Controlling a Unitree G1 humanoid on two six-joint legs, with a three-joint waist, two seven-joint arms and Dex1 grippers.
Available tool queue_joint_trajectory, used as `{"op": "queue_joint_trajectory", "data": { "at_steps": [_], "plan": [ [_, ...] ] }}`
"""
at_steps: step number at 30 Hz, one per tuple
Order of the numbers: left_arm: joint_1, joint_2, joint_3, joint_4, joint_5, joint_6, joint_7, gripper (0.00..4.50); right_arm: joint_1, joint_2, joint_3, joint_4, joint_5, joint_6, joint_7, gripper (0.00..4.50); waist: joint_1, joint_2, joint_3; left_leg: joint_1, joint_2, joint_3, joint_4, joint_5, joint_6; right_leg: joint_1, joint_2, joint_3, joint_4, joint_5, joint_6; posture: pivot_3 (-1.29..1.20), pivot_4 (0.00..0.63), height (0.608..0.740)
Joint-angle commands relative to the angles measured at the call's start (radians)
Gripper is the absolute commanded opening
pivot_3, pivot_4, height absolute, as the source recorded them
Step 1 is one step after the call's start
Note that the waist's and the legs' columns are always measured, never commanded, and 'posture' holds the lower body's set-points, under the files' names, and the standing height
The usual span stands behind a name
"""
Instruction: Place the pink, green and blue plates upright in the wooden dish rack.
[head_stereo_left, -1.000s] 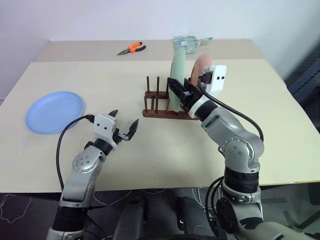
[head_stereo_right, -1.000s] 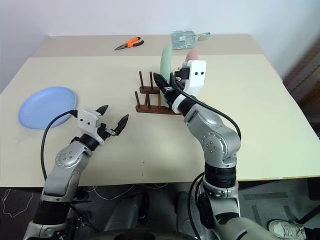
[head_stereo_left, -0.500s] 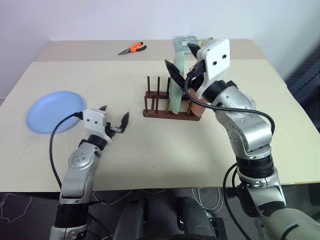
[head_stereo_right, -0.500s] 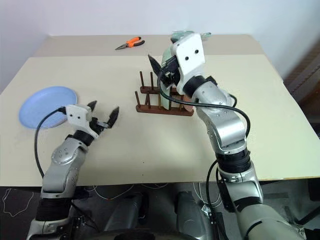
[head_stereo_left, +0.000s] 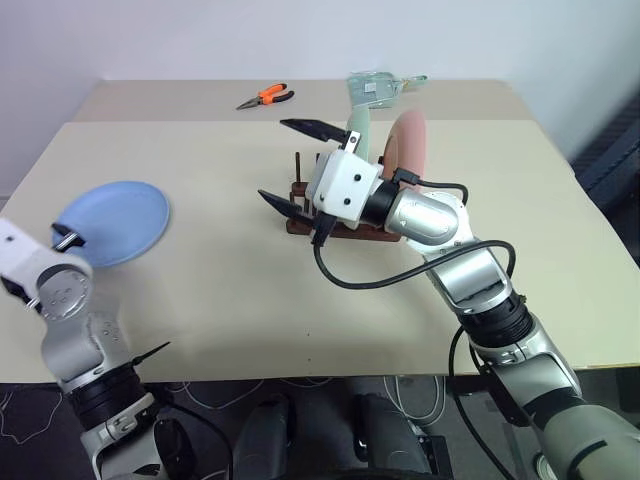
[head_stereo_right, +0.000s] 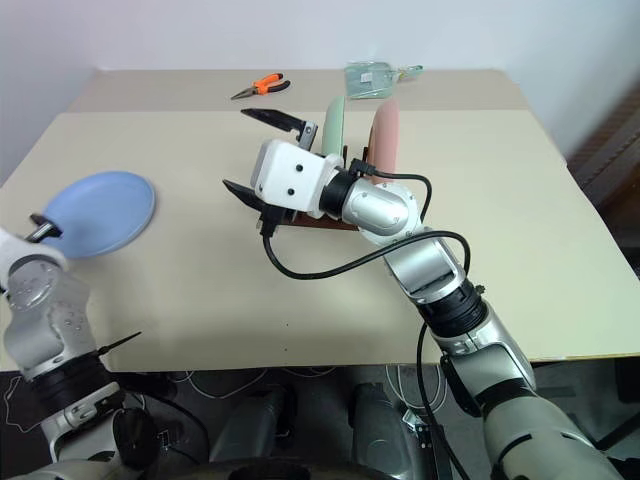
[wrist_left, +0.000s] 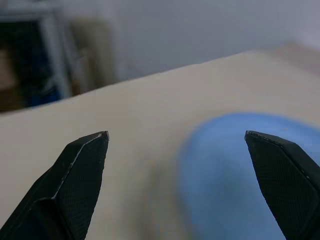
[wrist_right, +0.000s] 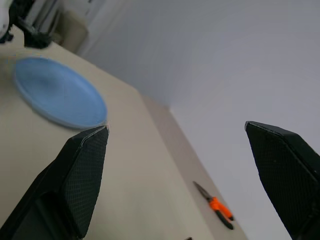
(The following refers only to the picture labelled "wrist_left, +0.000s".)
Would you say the blue plate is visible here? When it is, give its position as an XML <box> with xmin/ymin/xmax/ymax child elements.
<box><xmin>175</xmin><ymin>112</ymin><xmax>320</xmax><ymax>240</ymax></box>

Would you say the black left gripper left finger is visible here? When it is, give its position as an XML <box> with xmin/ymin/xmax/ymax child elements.
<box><xmin>0</xmin><ymin>130</ymin><xmax>110</xmax><ymax>240</ymax></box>

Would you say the grey metal shelf rack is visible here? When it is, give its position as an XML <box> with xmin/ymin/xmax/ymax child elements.
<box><xmin>0</xmin><ymin>4</ymin><xmax>76</xmax><ymax>111</ymax></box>

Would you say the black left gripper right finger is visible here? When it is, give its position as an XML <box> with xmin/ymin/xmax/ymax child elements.
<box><xmin>244</xmin><ymin>130</ymin><xmax>320</xmax><ymax>240</ymax></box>

